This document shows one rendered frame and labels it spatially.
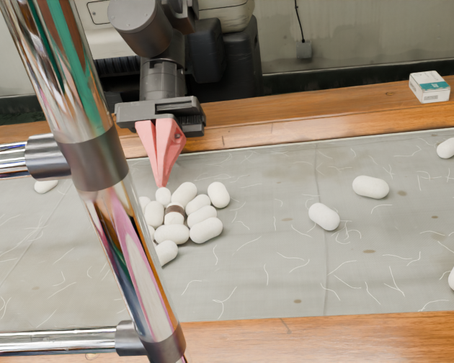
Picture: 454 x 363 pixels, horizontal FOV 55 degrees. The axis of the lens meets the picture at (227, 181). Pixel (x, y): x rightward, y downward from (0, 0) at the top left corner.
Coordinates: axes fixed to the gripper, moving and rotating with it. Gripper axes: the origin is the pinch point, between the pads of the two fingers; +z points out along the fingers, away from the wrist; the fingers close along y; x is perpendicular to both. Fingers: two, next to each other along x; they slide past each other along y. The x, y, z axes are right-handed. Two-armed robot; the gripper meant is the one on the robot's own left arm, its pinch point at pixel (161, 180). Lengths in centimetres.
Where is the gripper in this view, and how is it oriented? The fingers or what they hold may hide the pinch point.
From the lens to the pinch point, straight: 52.6
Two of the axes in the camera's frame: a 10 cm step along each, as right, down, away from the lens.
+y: 9.9, -0.7, -1.4
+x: 1.6, 2.6, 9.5
